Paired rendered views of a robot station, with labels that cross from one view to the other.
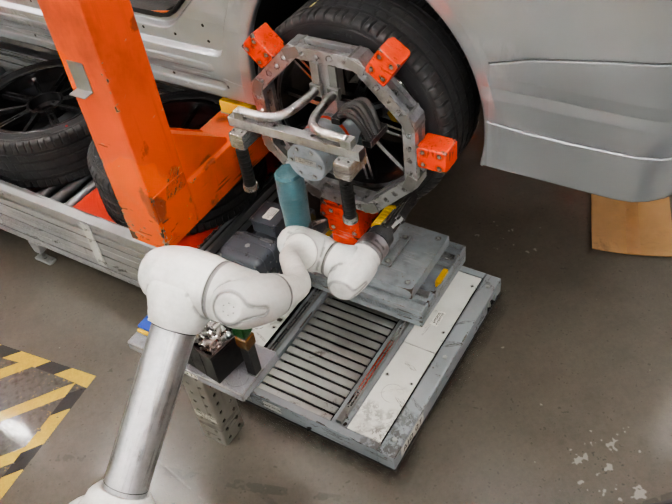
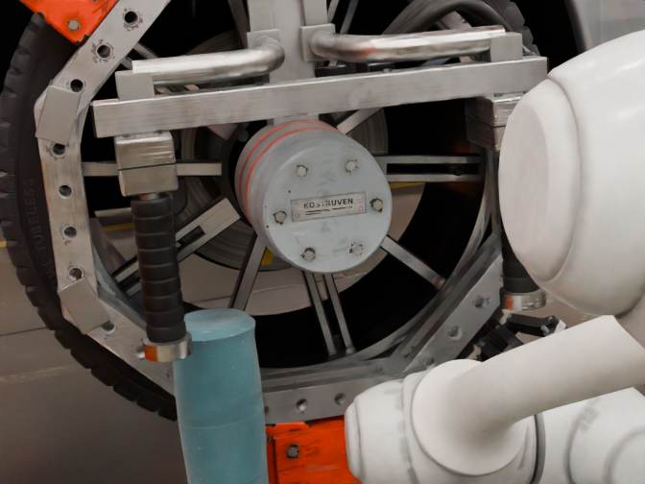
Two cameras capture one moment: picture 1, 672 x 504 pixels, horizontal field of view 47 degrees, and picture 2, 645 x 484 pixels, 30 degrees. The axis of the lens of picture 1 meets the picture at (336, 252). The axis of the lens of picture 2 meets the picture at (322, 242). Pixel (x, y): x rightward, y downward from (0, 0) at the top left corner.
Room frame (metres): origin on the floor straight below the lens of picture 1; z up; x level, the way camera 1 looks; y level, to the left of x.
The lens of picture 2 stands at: (0.97, 0.88, 1.10)
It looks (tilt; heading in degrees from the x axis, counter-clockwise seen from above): 14 degrees down; 313
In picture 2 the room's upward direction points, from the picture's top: 5 degrees counter-clockwise
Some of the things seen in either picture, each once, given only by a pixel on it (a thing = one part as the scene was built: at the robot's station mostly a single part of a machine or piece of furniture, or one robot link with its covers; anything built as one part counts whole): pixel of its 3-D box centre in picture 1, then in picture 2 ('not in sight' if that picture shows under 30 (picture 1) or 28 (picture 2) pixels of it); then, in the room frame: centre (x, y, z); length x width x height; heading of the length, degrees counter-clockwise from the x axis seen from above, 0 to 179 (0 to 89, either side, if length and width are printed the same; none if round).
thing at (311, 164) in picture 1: (325, 142); (309, 191); (1.82, -0.02, 0.85); 0.21 x 0.14 x 0.14; 143
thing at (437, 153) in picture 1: (436, 153); not in sight; (1.69, -0.31, 0.85); 0.09 x 0.08 x 0.07; 53
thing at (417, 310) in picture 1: (382, 264); not in sight; (2.01, -0.16, 0.13); 0.50 x 0.36 x 0.10; 53
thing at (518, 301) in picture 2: (347, 198); (519, 225); (1.59, -0.05, 0.83); 0.04 x 0.04 x 0.16
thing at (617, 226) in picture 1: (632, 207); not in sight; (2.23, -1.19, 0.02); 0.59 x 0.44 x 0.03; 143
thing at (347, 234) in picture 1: (355, 214); (319, 472); (1.91, -0.08, 0.48); 0.16 x 0.12 x 0.17; 143
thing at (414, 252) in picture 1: (378, 226); not in sight; (2.01, -0.16, 0.32); 0.40 x 0.30 x 0.28; 53
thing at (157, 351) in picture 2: (246, 167); (159, 272); (1.79, 0.22, 0.83); 0.04 x 0.04 x 0.16
